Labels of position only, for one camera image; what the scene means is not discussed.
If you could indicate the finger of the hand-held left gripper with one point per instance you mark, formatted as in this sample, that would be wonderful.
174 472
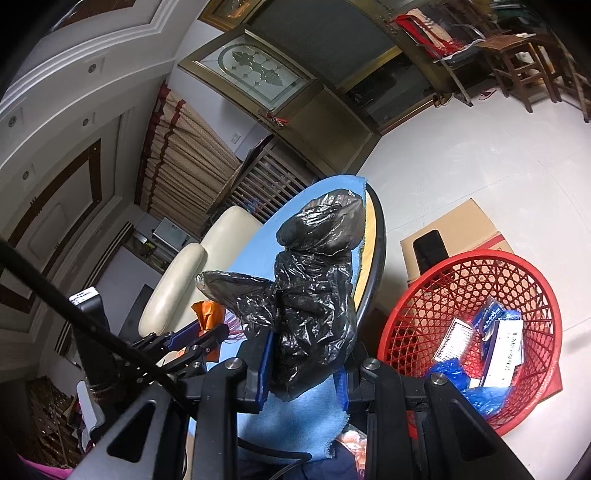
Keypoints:
207 341
184 334

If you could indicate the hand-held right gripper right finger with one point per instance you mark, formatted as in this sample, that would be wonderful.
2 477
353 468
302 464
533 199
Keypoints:
340 387

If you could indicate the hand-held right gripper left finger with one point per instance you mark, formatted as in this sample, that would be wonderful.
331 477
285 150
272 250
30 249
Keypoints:
264 369

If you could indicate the orange wrapper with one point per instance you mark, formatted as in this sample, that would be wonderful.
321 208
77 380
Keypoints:
210 314

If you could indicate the black plastic bag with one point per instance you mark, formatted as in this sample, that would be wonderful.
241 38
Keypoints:
314 314

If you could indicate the red plastic basket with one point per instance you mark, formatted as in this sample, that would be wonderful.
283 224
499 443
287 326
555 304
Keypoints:
429 295

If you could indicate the cream leather chair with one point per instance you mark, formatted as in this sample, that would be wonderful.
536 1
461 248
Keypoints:
171 286
231 230

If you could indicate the floral printed clothing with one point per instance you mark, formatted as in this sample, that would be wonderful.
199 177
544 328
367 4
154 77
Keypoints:
358 447

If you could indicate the white appliance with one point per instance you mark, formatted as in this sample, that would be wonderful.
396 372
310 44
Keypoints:
171 233

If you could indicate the blue tablecloth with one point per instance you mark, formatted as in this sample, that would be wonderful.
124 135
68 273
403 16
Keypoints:
263 244

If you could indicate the white striped box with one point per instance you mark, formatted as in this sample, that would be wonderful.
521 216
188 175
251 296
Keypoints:
455 339

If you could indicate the blue plastic bag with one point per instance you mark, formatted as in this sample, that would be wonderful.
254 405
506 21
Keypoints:
480 397

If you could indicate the round wooden table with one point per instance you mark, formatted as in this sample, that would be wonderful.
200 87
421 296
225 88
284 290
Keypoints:
376 240

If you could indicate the black phone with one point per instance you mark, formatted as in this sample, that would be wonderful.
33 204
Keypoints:
429 251

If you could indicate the white and blue box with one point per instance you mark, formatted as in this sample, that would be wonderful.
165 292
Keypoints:
505 355

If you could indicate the wooden lattice screen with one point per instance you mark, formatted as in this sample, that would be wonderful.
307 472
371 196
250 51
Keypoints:
272 180

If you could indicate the beige curtain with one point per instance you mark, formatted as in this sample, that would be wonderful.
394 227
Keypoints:
184 157

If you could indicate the cardboard box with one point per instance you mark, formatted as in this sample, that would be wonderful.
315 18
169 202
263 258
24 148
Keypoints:
466 221

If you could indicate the metal folding chair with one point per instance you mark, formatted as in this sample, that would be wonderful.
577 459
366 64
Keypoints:
455 64

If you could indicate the red cloth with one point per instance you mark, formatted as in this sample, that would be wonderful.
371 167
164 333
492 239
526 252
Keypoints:
425 32

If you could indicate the wooden chair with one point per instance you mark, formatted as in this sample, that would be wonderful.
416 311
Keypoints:
512 50

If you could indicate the gold picture frame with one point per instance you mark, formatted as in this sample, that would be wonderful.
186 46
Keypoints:
231 14

